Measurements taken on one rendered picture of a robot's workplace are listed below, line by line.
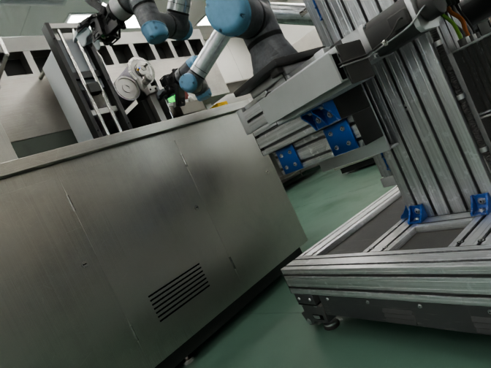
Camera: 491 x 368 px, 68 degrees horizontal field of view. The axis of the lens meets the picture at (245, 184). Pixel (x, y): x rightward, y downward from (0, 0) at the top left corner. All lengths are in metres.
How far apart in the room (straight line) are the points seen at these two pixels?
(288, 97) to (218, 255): 0.84
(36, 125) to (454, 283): 1.82
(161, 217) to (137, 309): 0.34
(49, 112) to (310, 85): 1.51
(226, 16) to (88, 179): 0.71
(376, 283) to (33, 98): 1.75
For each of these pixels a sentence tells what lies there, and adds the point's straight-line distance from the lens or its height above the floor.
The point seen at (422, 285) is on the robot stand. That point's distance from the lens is 0.93.
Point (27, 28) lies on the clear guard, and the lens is 2.30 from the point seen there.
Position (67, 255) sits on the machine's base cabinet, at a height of 0.57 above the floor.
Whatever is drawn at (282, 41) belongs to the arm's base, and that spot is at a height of 0.88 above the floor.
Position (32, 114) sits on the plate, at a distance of 2.07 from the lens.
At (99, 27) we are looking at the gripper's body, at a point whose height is 1.19.
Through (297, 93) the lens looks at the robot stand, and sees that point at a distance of 0.89.
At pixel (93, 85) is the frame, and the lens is 1.68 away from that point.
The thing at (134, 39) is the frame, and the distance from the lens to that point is 2.55.
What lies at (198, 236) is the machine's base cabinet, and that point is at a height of 0.41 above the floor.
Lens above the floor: 0.58
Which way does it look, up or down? 2 degrees down
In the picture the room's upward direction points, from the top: 25 degrees counter-clockwise
